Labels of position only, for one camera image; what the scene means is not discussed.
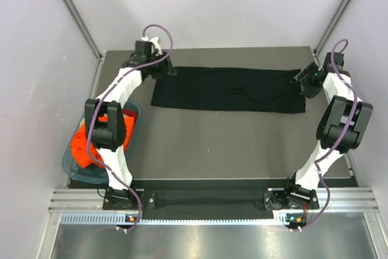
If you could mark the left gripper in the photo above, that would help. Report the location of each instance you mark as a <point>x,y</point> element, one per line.
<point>168,69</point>

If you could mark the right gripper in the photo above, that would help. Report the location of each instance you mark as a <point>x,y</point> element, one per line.
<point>308,90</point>

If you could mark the black t-shirt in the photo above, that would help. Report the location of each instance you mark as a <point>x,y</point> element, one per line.
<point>230,89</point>

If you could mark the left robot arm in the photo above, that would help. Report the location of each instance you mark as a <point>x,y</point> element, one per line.
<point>104,122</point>

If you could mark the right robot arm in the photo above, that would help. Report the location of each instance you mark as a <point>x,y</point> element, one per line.
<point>340,130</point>

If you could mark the orange t-shirt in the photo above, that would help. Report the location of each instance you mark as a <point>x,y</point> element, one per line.
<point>78,145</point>

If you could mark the teal plastic basket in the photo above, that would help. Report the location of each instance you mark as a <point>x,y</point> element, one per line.
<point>94,174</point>

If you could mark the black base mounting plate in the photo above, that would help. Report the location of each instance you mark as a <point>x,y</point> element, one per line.
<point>205,199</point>

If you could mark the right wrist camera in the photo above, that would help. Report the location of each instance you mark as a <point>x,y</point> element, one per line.
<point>338,59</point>

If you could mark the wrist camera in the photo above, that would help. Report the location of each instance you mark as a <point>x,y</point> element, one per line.
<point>338,59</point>
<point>148,46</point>

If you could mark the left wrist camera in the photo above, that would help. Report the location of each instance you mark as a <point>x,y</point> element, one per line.
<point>148,46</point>

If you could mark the left corner aluminium post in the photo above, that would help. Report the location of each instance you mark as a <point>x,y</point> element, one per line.
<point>77,18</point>

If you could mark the corner aluminium post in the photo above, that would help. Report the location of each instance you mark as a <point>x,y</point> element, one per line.
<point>77,18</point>
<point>338,14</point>

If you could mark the right corner aluminium post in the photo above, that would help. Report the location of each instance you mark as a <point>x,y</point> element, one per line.
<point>338,14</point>

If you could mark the aluminium frame rail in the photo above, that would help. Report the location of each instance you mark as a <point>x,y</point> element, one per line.
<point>347,199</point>

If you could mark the slotted cable duct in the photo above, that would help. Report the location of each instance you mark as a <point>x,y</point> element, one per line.
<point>123,219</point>

